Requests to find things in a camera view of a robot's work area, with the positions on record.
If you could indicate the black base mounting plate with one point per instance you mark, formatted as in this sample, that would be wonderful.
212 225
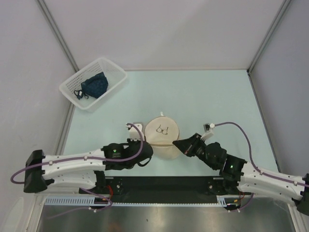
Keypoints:
165 189

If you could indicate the beige mesh laundry bag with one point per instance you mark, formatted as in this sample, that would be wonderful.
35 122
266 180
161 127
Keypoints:
160 132

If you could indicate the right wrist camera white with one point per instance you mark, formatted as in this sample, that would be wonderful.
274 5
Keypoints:
208 131

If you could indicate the white plastic perforated basket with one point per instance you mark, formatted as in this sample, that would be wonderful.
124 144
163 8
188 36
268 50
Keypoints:
115 75

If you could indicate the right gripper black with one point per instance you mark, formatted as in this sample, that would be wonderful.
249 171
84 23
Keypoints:
188 145

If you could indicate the dark blue bra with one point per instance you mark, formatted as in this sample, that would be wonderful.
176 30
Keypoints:
94 87

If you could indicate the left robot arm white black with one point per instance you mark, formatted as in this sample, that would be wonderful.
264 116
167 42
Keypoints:
83 170

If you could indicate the right aluminium frame post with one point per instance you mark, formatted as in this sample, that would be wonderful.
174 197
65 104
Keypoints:
270 32

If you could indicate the aluminium frame post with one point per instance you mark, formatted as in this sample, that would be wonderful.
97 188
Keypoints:
57 33
270 32

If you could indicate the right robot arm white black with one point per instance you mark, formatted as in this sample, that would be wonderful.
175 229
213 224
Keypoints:
243 176

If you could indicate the left aluminium frame post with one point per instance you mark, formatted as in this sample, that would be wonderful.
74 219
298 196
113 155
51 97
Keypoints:
57 33

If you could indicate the white slotted cable duct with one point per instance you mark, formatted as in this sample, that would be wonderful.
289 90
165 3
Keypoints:
94 201

